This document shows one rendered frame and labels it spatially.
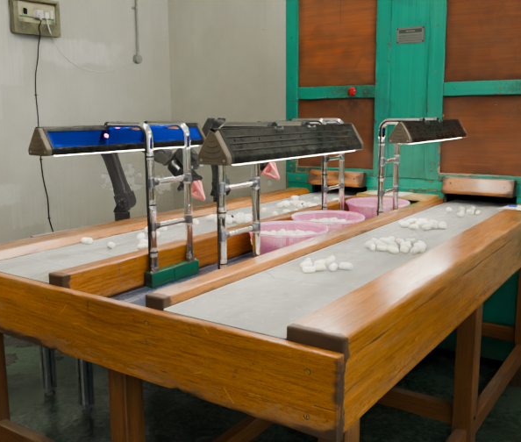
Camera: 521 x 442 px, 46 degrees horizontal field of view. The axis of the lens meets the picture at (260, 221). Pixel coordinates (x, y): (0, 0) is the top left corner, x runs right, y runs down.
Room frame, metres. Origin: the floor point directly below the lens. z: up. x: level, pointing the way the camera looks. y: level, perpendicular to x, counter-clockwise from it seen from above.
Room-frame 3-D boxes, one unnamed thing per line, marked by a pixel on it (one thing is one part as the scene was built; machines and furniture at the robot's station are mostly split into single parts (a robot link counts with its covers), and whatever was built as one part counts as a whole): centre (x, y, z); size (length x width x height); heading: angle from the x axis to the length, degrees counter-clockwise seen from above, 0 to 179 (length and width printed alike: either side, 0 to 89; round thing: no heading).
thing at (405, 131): (2.28, -0.63, 1.08); 0.62 x 0.08 x 0.07; 145
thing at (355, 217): (2.21, -0.25, 0.72); 0.27 x 0.27 x 0.10
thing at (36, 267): (2.27, 0.13, 0.73); 1.81 x 0.30 x 0.02; 145
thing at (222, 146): (1.48, -0.08, 1.08); 0.62 x 0.08 x 0.07; 145
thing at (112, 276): (2.17, -0.02, 0.71); 1.81 x 0.05 x 0.11; 145
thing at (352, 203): (2.58, -0.50, 0.72); 0.27 x 0.27 x 0.10
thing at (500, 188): (2.60, -0.93, 0.83); 0.30 x 0.06 x 0.07; 55
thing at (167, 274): (1.75, 0.32, 0.90); 0.20 x 0.19 x 0.45; 145
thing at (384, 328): (1.76, -0.61, 0.67); 1.81 x 0.12 x 0.19; 145
